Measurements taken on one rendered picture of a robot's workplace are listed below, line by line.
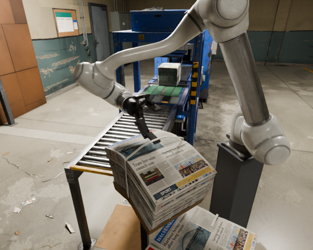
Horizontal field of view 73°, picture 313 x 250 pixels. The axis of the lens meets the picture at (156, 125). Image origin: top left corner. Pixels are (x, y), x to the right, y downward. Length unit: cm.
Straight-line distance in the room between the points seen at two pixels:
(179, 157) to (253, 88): 39
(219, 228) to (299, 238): 136
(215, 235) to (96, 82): 82
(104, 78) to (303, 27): 966
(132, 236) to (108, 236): 20
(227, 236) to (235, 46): 77
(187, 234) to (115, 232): 115
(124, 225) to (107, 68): 154
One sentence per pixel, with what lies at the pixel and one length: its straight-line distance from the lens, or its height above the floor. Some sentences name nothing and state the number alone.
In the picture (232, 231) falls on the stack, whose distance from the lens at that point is 109.
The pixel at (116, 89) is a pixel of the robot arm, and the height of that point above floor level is 138.
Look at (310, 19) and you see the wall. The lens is 1032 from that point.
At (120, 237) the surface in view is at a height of 0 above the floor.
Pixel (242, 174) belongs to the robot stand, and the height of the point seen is 89.
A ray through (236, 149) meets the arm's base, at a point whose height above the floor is 102.
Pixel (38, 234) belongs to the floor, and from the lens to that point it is 230.
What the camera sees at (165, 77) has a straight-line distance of 318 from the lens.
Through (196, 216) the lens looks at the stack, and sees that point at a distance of 111.
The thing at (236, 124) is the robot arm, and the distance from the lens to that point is 119.
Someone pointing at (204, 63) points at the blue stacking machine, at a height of 86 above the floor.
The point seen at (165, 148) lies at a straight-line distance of 88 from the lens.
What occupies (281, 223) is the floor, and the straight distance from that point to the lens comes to 241.
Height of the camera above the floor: 166
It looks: 26 degrees down
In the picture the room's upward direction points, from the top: straight up
